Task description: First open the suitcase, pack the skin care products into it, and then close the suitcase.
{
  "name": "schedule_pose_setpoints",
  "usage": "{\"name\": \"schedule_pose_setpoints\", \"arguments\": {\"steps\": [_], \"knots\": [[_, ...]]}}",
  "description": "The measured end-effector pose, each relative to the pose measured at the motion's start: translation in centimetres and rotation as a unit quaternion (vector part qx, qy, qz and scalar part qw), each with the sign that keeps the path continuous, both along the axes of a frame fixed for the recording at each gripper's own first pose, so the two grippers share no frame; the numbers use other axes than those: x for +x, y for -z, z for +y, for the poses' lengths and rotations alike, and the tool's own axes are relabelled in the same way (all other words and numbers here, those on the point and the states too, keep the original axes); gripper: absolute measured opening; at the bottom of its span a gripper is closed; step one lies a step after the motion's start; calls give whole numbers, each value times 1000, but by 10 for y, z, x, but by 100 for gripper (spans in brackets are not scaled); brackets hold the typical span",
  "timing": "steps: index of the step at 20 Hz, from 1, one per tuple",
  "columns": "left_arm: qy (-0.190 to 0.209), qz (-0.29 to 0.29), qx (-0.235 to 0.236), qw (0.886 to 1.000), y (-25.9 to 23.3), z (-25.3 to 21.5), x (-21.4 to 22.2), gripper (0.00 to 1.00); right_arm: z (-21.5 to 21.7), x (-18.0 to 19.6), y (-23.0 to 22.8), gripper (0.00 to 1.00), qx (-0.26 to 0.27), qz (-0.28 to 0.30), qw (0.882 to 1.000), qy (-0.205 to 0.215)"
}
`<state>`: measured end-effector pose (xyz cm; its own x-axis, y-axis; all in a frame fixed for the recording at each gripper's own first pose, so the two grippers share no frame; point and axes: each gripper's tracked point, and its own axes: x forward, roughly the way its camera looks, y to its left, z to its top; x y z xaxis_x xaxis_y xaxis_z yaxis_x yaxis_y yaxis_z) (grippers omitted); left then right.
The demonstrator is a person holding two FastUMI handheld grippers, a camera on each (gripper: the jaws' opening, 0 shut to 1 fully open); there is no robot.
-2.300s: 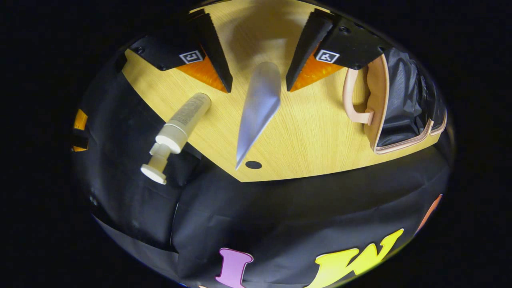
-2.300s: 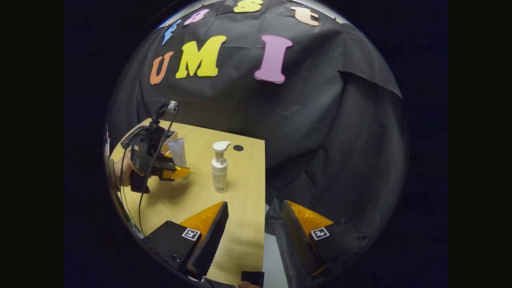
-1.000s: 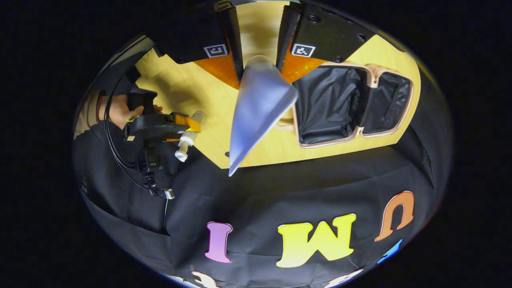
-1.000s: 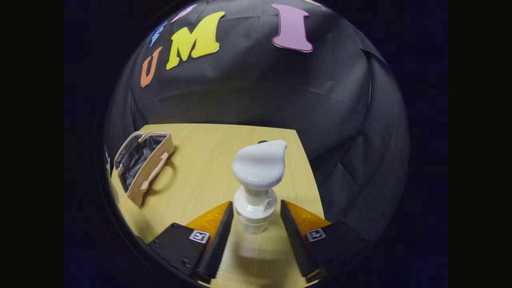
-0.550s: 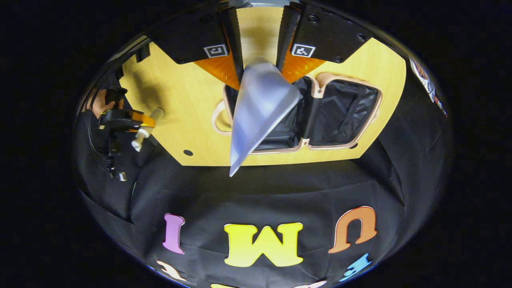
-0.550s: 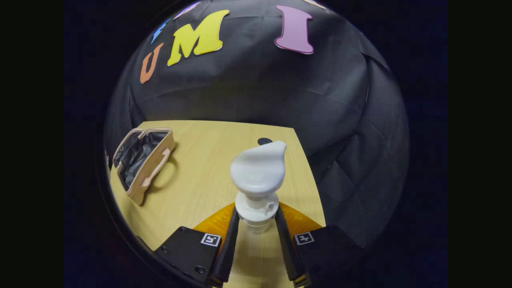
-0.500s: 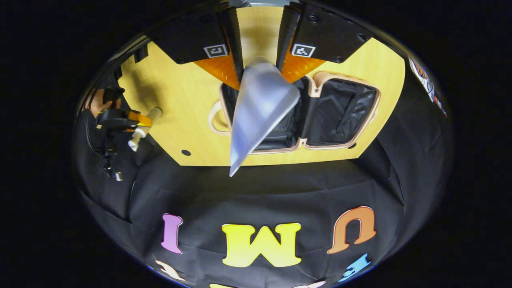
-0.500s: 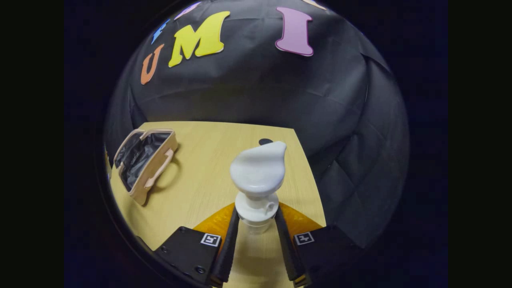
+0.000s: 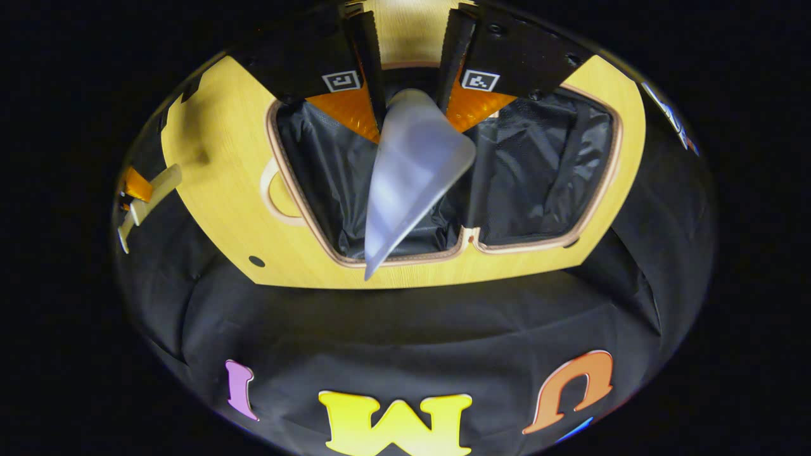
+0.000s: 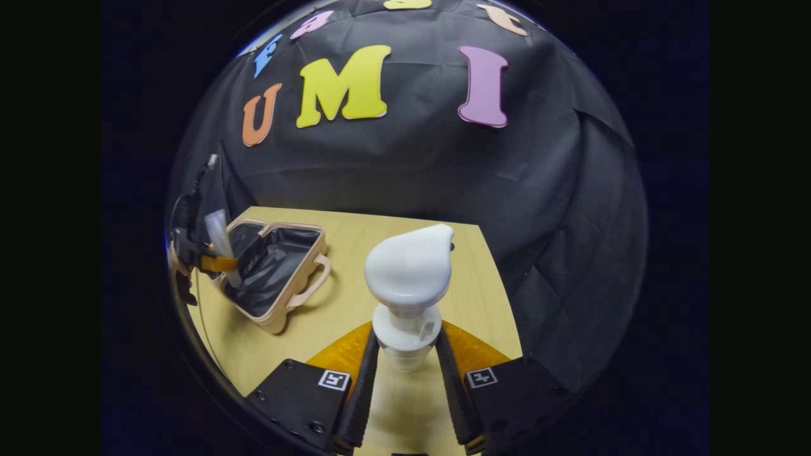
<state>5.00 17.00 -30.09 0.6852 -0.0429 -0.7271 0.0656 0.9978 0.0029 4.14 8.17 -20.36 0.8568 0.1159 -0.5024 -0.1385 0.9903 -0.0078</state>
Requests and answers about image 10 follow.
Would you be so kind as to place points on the clear white pump bottle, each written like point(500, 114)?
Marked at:
point(408, 266)

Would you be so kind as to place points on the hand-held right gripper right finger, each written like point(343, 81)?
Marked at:
point(453, 392)

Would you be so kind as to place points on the pink suitcase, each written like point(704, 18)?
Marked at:
point(272, 259)

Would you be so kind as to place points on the translucent white tube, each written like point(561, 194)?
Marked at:
point(218, 234)

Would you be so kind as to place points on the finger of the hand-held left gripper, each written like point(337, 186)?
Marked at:
point(218, 263)

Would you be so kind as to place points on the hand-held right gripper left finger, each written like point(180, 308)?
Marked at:
point(361, 399)

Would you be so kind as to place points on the black backdrop cloth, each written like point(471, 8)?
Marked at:
point(412, 171)

